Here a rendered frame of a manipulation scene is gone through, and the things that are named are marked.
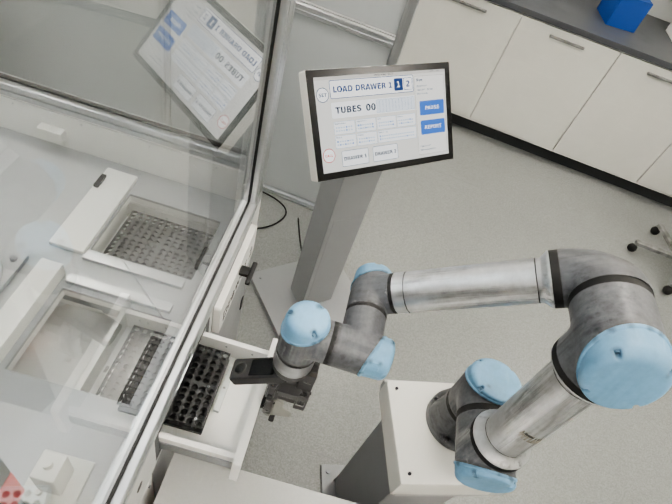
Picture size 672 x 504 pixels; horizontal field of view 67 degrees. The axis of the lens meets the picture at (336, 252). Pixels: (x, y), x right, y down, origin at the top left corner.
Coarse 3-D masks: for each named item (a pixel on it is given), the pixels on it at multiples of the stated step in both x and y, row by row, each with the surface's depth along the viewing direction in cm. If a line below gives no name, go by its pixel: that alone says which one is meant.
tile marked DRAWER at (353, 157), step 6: (348, 150) 151; (354, 150) 152; (360, 150) 153; (366, 150) 154; (342, 156) 150; (348, 156) 151; (354, 156) 152; (360, 156) 153; (366, 156) 154; (342, 162) 151; (348, 162) 152; (354, 162) 153; (360, 162) 154; (366, 162) 155
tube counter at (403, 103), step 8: (400, 96) 157; (408, 96) 158; (368, 104) 152; (376, 104) 153; (384, 104) 154; (392, 104) 156; (400, 104) 157; (408, 104) 159; (368, 112) 152; (376, 112) 153; (384, 112) 155
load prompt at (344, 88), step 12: (336, 84) 145; (348, 84) 147; (360, 84) 149; (372, 84) 151; (384, 84) 153; (396, 84) 155; (408, 84) 157; (336, 96) 146; (348, 96) 148; (360, 96) 150
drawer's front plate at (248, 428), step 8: (272, 344) 115; (272, 352) 113; (264, 384) 108; (256, 392) 107; (256, 400) 106; (256, 408) 104; (248, 416) 103; (256, 416) 103; (248, 424) 102; (248, 432) 101; (240, 440) 100; (248, 440) 100; (240, 448) 99; (240, 456) 98; (232, 464) 98; (240, 464) 97; (232, 472) 101
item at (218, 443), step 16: (208, 336) 116; (208, 352) 120; (240, 352) 118; (256, 352) 117; (256, 384) 117; (224, 400) 113; (240, 400) 114; (208, 416) 110; (224, 416) 111; (240, 416) 112; (160, 432) 100; (176, 432) 107; (208, 432) 108; (224, 432) 109; (240, 432) 110; (160, 448) 104; (176, 448) 102; (192, 448) 101; (208, 448) 101; (224, 448) 107; (224, 464) 103
